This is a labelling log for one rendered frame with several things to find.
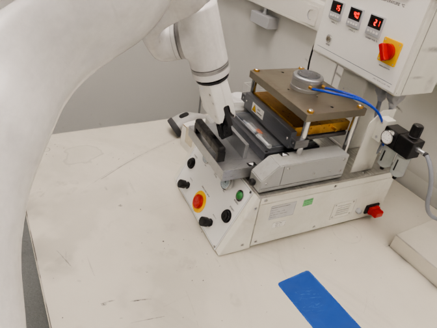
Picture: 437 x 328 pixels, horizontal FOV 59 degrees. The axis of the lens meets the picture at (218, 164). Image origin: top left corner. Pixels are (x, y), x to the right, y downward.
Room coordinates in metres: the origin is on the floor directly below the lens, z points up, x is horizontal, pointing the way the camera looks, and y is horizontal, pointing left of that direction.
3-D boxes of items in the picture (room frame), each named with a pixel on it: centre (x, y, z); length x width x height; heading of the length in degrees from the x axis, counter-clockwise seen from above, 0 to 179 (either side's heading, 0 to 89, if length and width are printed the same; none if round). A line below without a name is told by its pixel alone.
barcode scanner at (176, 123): (1.28, 0.11, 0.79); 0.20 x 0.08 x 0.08; 124
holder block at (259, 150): (0.91, -0.13, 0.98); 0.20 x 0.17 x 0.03; 29
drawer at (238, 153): (0.89, -0.09, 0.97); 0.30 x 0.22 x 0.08; 119
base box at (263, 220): (0.93, -0.19, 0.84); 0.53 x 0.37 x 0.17; 119
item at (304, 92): (0.95, -0.23, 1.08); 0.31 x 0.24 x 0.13; 29
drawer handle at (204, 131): (0.82, 0.03, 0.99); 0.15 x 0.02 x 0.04; 29
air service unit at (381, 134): (0.82, -0.41, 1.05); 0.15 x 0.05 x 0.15; 29
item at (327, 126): (0.94, -0.19, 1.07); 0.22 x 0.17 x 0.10; 29
